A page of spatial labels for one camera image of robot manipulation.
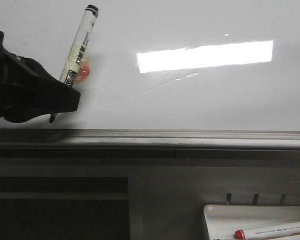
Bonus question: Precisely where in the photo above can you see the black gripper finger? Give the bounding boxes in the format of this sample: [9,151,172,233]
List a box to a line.
[3,56,81,124]

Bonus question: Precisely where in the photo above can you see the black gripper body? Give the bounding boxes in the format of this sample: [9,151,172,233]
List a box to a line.
[0,31,23,122]

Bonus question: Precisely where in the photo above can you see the black whiteboard marker with magnet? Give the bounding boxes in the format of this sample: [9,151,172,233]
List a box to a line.
[48,4,100,124]

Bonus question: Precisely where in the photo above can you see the red capped whiteboard marker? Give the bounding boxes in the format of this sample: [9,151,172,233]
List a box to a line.
[234,221,300,240]

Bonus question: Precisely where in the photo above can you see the white marker tray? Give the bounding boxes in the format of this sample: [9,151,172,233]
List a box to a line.
[202,204,300,240]

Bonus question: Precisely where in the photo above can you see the grey whiteboard stand frame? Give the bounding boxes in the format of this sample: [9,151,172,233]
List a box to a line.
[0,149,300,240]

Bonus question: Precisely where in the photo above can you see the white whiteboard with aluminium frame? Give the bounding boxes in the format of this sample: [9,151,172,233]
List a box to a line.
[0,0,300,149]

